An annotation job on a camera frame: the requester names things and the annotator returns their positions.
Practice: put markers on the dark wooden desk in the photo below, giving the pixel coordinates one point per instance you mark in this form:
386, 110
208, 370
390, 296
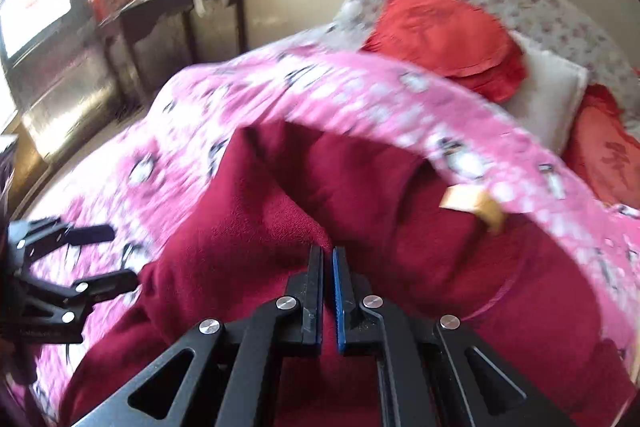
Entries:
148, 41

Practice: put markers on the white square pillow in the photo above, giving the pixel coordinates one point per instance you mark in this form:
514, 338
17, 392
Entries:
547, 101

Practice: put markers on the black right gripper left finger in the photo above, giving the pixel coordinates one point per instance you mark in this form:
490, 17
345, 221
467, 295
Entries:
225, 373

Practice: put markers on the red heart pillow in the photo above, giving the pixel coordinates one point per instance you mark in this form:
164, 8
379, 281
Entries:
453, 39
601, 152

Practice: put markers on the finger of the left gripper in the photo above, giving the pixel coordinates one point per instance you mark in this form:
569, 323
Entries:
30, 241
51, 313

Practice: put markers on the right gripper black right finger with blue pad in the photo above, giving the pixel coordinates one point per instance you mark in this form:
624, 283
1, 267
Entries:
432, 372

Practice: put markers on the pink penguin blanket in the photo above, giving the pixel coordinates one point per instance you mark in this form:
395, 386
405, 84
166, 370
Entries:
147, 181

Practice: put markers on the left red heart pillow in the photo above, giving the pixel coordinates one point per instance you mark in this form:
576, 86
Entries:
453, 39

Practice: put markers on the right red heart pillow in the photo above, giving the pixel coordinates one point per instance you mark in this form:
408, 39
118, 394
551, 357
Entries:
601, 152

